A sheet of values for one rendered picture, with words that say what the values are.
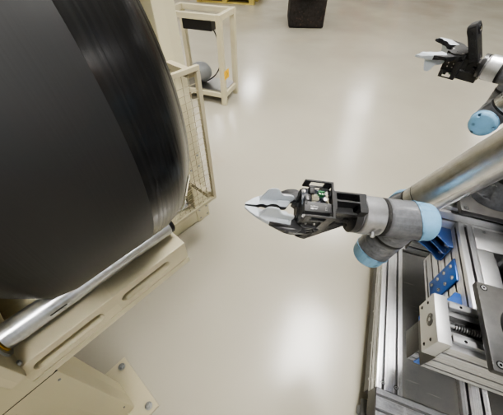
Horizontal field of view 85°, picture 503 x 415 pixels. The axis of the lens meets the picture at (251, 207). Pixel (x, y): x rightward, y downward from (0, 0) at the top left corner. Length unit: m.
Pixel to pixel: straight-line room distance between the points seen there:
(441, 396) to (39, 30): 1.40
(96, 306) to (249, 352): 0.92
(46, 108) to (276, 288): 1.39
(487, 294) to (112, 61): 0.93
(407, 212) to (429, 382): 0.89
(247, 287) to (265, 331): 0.24
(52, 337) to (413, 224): 0.68
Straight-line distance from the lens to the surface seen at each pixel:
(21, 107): 0.29
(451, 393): 1.39
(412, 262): 1.59
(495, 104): 1.11
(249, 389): 1.40
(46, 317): 0.62
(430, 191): 0.67
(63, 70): 0.30
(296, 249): 1.69
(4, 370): 0.62
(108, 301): 0.63
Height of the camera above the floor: 1.38
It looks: 47 degrees down
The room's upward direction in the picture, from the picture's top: straight up
